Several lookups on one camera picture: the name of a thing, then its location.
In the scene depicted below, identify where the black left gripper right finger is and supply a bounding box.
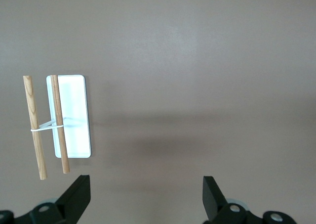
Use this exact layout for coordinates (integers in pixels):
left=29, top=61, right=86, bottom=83
left=202, top=176, right=296, bottom=224

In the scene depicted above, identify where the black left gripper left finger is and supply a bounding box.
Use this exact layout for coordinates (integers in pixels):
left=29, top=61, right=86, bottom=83
left=0, top=174, right=91, bottom=224

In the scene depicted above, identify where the white rack with wooden bars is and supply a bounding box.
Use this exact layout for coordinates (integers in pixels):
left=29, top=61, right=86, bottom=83
left=23, top=74, right=92, bottom=181

